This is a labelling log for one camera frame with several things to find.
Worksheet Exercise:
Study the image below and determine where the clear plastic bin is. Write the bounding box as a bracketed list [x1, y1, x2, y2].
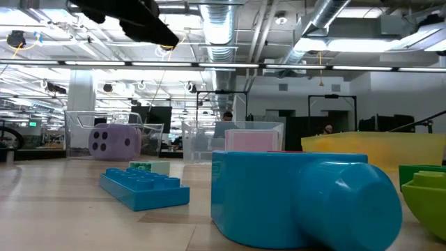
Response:
[180, 120, 286, 164]
[64, 109, 165, 160]

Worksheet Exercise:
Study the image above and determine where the small light cyan block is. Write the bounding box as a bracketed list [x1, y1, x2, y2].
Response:
[128, 160, 171, 176]

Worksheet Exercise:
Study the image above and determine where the purple-pink card deck box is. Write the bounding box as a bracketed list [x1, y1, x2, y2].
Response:
[224, 129, 282, 152]

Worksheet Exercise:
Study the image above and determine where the blue long brick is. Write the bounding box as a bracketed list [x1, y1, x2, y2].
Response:
[98, 167, 191, 213]

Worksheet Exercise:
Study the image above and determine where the long ceiling light bar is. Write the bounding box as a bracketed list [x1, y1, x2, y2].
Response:
[0, 59, 446, 73]

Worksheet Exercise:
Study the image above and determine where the black desk monitor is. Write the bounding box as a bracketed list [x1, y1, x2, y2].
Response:
[358, 118, 377, 132]
[376, 114, 415, 133]

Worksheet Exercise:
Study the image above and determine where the purple foam die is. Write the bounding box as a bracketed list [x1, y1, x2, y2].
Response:
[88, 122, 143, 162]

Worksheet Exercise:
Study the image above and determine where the black curved hose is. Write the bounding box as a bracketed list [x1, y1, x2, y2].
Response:
[0, 125, 26, 151]

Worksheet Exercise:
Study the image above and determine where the black gantry frame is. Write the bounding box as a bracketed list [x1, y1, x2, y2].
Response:
[307, 93, 359, 139]
[195, 89, 249, 121]

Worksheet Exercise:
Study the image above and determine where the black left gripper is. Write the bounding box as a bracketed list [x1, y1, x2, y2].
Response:
[69, 0, 180, 47]

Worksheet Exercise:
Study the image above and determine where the blue single-stud block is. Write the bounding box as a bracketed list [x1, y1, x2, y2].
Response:
[210, 150, 403, 251]

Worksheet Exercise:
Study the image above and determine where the black diagonal strut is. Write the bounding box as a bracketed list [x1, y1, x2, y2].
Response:
[388, 109, 446, 134]

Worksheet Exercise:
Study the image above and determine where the yellow translucent bin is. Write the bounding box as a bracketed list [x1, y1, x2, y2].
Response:
[300, 130, 446, 172]

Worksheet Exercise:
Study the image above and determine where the lime green brick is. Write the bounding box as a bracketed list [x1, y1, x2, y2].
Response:
[401, 170, 446, 242]

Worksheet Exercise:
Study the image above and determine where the black metal table frame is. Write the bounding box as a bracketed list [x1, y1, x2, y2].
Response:
[0, 148, 184, 163]

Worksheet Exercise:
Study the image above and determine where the white column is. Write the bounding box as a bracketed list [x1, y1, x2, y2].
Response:
[67, 68, 98, 147]

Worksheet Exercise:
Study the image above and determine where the silver spiral air duct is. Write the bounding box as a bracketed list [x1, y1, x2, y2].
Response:
[199, 0, 238, 121]

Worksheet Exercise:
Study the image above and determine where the small dark green brick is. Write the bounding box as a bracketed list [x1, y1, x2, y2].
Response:
[399, 164, 446, 191]

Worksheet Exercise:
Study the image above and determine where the black background monitor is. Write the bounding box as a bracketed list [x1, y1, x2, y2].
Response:
[130, 105, 173, 135]

